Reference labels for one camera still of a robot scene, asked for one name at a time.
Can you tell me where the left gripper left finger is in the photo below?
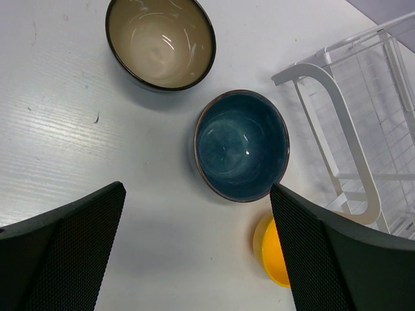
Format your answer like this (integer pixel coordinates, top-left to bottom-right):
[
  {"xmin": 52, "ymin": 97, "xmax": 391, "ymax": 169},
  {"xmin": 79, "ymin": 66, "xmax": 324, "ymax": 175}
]
[{"xmin": 1, "ymin": 181, "xmax": 126, "ymax": 310}]

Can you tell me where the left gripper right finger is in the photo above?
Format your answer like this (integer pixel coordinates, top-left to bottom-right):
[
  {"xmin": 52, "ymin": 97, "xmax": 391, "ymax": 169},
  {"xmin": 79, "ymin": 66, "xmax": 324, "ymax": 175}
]
[{"xmin": 270, "ymin": 185, "xmax": 414, "ymax": 310}]

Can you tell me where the yellow bowl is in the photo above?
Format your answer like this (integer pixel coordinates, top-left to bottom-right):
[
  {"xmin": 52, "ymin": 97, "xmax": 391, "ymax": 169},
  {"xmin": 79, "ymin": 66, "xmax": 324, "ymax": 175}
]
[{"xmin": 252, "ymin": 213, "xmax": 291, "ymax": 288}]

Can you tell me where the dark blue ceramic bowl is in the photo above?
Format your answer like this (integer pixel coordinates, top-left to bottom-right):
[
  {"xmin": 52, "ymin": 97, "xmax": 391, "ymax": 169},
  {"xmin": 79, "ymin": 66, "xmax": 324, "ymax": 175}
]
[{"xmin": 189, "ymin": 89, "xmax": 290, "ymax": 203}]

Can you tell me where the beige bowl black rim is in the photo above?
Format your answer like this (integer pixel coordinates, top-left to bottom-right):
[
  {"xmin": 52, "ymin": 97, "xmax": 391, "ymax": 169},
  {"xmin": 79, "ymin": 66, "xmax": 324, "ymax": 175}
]
[{"xmin": 105, "ymin": 0, "xmax": 217, "ymax": 92}]

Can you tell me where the white wire dish rack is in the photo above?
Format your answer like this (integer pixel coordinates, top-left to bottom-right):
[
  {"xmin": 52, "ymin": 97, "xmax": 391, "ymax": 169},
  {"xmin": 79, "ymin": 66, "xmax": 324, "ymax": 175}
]
[{"xmin": 272, "ymin": 13, "xmax": 414, "ymax": 239}]

